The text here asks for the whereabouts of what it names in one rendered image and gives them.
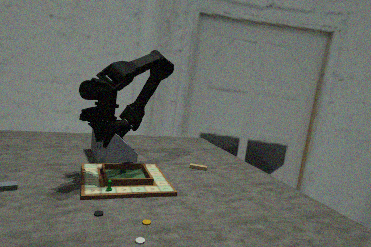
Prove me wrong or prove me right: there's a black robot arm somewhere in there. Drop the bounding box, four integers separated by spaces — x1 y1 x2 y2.
79 50 174 131

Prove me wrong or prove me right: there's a tan wooden bar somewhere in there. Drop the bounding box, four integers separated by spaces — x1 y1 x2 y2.
189 163 207 171

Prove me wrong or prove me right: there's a green game pawn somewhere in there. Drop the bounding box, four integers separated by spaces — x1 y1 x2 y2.
106 180 112 191

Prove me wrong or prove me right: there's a white flat disc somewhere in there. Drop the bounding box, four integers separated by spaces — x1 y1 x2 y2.
135 237 145 244

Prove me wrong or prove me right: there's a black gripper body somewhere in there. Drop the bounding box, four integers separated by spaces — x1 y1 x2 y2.
90 100 131 131

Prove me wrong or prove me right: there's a grey die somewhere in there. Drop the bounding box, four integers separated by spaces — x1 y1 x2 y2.
96 141 108 151

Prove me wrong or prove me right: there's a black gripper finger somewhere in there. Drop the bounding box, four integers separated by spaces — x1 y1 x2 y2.
101 128 117 148
88 123 106 142

